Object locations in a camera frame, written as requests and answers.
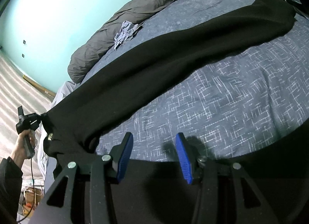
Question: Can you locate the person's left forearm sleeve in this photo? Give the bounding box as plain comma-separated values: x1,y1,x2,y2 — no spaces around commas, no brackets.
1,157,23,221

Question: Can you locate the person's left hand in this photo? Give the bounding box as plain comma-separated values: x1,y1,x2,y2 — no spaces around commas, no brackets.
10,129,36,169

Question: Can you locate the striped beige curtain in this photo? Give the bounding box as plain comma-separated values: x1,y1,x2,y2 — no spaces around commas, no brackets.
0,50,55,181

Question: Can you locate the light grey blanket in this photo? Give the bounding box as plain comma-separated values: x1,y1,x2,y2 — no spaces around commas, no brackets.
37,81,76,180

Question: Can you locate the cardboard box on floor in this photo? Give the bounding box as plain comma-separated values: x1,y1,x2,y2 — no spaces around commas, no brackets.
23,187,45,208

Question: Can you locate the blue patterned bed sheet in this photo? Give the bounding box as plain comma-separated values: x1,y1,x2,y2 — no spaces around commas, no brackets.
86,0,308,162

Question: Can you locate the small blue crumpled cloth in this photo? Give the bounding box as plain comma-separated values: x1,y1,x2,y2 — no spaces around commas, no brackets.
114,20,143,50

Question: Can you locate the dark grey rolled duvet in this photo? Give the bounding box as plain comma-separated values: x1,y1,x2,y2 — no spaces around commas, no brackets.
68,0,177,83

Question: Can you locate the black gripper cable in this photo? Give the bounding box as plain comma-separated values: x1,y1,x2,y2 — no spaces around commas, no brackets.
16,157,37,223

